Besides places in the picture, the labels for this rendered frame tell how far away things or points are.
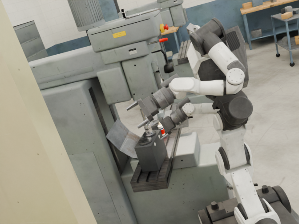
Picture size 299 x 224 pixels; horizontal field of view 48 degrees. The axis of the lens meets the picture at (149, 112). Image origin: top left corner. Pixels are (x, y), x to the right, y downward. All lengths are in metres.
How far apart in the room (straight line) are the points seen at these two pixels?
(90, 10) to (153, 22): 0.44
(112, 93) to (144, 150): 0.52
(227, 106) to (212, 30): 0.36
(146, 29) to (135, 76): 0.34
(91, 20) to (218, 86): 1.12
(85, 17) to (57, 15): 7.50
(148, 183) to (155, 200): 0.62
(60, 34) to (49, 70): 7.39
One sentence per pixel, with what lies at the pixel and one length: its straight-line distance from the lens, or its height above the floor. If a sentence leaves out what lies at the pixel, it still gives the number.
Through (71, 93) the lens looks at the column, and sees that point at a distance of 2.38.
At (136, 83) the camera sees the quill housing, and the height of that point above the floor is 1.45.
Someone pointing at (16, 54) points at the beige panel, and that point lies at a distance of 0.61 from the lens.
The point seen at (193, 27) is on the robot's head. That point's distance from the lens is 1.88.
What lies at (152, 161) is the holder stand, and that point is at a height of 1.03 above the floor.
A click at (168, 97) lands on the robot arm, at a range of 1.53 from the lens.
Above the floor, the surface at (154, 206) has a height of 0.44.
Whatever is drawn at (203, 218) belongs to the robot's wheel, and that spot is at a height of 0.59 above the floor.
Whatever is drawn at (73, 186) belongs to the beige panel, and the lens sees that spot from 0.68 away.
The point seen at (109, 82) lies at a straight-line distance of 2.37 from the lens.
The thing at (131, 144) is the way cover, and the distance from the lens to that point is 2.67.
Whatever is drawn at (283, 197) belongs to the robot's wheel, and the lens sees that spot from 2.39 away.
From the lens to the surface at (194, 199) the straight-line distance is 2.68.
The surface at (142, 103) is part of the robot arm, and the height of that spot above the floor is 1.57.
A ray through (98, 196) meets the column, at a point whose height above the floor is 0.65.
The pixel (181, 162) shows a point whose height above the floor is 0.82.
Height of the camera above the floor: 2.07
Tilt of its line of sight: 21 degrees down
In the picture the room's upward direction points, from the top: 17 degrees counter-clockwise
